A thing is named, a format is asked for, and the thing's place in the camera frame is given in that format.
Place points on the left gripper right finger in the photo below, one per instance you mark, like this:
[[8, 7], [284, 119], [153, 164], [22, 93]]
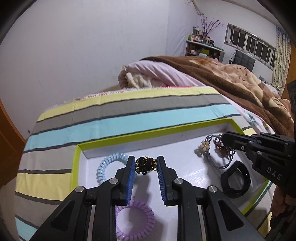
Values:
[[166, 178]]

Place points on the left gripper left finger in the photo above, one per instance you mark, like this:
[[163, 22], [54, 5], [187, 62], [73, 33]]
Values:
[[126, 177]]

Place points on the black wristband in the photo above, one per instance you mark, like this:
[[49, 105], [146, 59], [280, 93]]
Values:
[[235, 181]]

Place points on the person's right hand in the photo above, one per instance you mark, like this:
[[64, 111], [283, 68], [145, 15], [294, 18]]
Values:
[[279, 204]]

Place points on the green shallow box tray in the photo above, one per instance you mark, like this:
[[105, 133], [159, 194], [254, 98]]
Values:
[[186, 152]]

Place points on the brown fleece blanket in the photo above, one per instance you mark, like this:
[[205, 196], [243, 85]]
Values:
[[240, 85]]

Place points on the striped bed cloth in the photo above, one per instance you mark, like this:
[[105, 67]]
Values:
[[70, 141]]

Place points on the black chair back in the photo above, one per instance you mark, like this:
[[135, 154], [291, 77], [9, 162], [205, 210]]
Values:
[[244, 60]]

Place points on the patterned curtain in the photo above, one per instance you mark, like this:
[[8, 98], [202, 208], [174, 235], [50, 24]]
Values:
[[281, 60]]

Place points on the window with bars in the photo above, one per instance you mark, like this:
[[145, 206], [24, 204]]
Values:
[[250, 44]]

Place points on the pink floral quilt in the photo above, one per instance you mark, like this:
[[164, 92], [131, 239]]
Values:
[[149, 74]]

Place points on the orange wooden door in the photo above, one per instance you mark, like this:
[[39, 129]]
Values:
[[12, 145]]

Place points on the cluttered wooden shelf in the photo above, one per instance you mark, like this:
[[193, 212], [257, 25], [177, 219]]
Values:
[[198, 44]]

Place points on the branch decoration in vase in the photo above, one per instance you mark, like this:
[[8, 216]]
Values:
[[207, 26]]

